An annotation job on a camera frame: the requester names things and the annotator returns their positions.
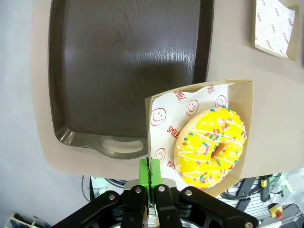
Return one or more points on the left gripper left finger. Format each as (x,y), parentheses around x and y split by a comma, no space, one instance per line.
(111,209)

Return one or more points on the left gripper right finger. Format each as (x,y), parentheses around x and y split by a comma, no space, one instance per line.
(190,204)

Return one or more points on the yellow sprinkle donut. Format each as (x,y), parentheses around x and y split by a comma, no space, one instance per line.
(204,164)

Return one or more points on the smiley print paper liner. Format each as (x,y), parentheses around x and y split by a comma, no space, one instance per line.
(273,26)
(171,114)

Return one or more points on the kraft paper food box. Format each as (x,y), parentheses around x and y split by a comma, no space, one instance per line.
(240,104)
(293,47)

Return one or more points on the brown plastic serving tray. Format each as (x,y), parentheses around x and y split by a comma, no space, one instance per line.
(118,71)

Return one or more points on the black device under table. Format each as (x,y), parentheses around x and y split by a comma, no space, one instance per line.
(265,187)

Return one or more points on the yellow emergency stop button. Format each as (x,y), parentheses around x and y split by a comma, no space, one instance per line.
(276,210)

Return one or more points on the storage bin with blue items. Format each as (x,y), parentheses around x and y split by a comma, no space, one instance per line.
(23,222)

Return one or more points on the grey aluminium frame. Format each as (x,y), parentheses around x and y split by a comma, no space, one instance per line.
(249,204)

